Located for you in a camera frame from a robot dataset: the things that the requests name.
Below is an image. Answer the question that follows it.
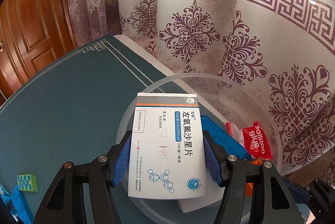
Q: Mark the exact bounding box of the orange yellow toy block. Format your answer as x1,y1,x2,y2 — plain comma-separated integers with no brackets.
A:
245,158,263,196

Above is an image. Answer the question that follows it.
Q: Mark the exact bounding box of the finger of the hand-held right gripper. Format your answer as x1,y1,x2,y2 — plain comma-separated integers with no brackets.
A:
284,177,314,205

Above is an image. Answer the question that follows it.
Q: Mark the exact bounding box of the brown wooden door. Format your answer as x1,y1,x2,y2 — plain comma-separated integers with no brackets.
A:
0,0,77,106

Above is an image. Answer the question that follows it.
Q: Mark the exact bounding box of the green dotted block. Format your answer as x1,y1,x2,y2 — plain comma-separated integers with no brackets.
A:
17,174,39,192

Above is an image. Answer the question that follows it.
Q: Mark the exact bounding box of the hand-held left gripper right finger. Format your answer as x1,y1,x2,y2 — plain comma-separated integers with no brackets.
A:
203,130,295,224

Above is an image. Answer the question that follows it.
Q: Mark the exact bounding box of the white medicine box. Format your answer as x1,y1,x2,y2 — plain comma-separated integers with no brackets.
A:
128,92,207,200

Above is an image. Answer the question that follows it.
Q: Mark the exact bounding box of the clear plastic bin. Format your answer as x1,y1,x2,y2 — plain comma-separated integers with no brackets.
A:
115,73,284,224

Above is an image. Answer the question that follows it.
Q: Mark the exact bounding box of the red white glue packet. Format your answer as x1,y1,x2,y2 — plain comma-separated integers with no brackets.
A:
225,120,273,161

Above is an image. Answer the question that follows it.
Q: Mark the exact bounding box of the white sponge with grey layer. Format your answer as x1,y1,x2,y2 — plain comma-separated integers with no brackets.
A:
178,196,223,213

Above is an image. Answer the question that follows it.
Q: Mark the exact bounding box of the blue plastic packet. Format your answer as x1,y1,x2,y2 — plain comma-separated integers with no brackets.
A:
10,185,34,224
201,115,250,162

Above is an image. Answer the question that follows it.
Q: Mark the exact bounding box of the patterned white purple curtain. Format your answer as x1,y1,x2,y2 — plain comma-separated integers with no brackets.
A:
65,0,335,188

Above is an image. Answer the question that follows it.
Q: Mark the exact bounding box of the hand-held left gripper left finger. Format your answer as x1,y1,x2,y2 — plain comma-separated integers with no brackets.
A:
33,130,133,224

